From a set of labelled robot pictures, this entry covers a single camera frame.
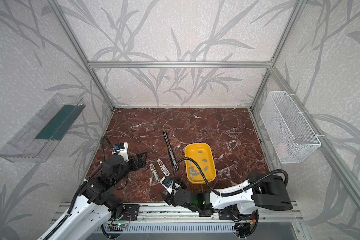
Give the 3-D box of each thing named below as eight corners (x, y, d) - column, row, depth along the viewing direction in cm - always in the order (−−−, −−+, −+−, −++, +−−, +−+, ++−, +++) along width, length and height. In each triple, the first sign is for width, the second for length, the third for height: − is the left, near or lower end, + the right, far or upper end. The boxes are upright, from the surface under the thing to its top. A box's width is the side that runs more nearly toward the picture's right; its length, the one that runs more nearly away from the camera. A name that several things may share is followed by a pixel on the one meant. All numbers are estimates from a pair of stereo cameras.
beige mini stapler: (157, 183, 85) (155, 179, 80) (150, 168, 90) (148, 164, 85) (161, 181, 85) (159, 177, 81) (154, 166, 91) (152, 162, 86)
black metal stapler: (174, 170, 90) (174, 168, 87) (163, 134, 107) (162, 132, 104) (178, 168, 91) (178, 166, 88) (166, 133, 107) (166, 131, 105)
